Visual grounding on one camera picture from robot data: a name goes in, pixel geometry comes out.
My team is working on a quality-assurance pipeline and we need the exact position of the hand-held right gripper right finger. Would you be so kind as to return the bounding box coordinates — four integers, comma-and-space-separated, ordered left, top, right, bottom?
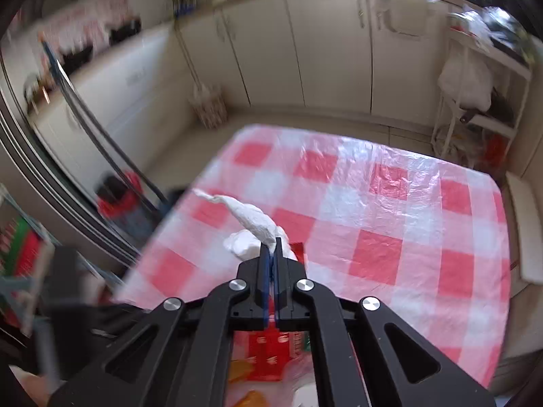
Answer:
274, 237, 497, 407

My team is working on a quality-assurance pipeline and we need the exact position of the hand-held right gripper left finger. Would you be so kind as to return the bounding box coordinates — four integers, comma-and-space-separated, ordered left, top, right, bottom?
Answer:
51, 248, 273, 407

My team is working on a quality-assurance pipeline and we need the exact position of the white plastic bag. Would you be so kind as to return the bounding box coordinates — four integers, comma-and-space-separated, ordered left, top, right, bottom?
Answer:
193, 189, 298, 262
438, 52, 495, 111

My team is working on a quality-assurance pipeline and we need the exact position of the red and yellow carton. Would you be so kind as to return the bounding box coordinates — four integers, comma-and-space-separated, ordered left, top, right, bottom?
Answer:
229, 330, 317, 384

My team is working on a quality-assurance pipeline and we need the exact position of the red patterned cloth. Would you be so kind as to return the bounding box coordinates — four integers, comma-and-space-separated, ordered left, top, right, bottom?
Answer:
0, 216, 48, 278

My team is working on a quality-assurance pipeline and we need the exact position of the red bucket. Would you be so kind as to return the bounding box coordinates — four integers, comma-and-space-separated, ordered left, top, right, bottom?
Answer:
97, 172, 143, 222

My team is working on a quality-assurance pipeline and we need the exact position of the pink checkered plastic tablecloth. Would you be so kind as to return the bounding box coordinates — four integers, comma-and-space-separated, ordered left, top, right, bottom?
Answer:
114, 124, 510, 391

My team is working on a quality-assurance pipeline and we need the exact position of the floral shopping bag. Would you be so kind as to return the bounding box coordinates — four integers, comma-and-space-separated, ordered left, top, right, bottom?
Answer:
189, 84, 230, 130

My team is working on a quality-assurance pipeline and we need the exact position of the white low cabinet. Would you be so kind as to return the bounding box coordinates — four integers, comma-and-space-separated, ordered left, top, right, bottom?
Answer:
25, 21, 201, 204

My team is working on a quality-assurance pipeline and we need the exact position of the beige cabinet row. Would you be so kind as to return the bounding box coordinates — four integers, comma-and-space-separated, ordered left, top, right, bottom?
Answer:
173, 0, 451, 116

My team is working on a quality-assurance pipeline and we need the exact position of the white hanging cloth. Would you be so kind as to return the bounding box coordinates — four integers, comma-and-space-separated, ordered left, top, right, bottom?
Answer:
374, 0, 438, 40

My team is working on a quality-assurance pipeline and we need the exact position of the white shelf rack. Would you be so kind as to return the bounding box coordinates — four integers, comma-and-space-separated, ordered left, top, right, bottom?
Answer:
430, 7, 534, 171

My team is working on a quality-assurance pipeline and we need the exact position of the clear plastic bag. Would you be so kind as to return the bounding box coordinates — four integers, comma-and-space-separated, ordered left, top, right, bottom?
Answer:
449, 5, 532, 52

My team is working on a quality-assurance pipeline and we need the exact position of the grey ridged door frame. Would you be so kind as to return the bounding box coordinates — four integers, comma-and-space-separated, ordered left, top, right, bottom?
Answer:
0, 51, 143, 266

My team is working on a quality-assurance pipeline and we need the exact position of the grey broom handle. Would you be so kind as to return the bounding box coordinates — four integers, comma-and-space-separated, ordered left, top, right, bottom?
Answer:
41, 41, 170, 209

